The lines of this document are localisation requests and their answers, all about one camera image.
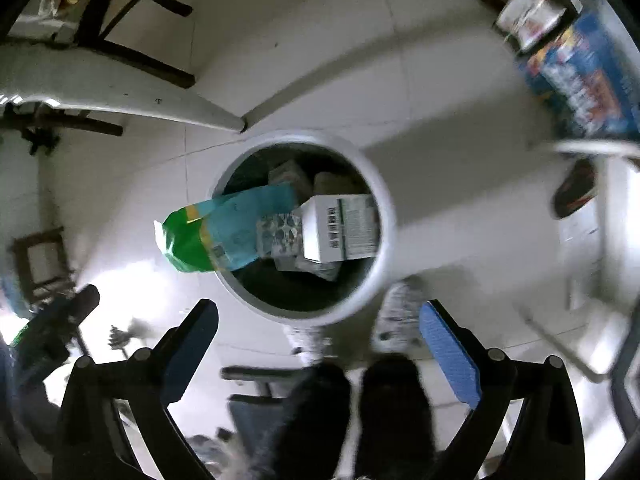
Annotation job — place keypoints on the black orange slipper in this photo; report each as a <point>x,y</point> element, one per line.
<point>576,190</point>

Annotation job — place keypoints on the white round trash bin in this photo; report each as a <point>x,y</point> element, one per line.
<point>372,281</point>

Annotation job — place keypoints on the left black trouser leg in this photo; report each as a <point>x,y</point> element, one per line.
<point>306,442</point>

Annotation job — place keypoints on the small dark wooden stool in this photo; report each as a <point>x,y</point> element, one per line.
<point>42,266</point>

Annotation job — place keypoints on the blue printed cardboard box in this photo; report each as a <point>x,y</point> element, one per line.
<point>578,76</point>

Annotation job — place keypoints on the blue green snack bag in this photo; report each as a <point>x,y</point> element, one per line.
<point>220,234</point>

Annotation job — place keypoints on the left grey fuzzy slipper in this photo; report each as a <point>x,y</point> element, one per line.
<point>309,345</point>

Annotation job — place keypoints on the blister pill pack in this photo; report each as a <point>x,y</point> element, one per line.
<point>279,236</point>

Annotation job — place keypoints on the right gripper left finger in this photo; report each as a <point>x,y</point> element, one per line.
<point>159,377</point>

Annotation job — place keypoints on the white cardboard box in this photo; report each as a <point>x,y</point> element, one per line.
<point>338,228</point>

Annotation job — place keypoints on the dark wooden chair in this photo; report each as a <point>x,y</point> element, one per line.
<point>88,23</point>

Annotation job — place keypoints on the checkered tile pattern table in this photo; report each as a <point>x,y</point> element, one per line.
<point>79,79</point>

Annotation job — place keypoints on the right black trouser leg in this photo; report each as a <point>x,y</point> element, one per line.
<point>396,430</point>

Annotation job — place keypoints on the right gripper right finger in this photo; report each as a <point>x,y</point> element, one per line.
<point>485,380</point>

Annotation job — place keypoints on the right grey fuzzy slipper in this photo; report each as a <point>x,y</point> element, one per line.
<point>396,327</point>

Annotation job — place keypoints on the black trouser leg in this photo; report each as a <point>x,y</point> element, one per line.
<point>396,430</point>
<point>306,442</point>

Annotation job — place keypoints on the grey fuzzy slipper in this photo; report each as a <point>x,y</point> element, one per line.
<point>309,345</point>
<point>396,327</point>

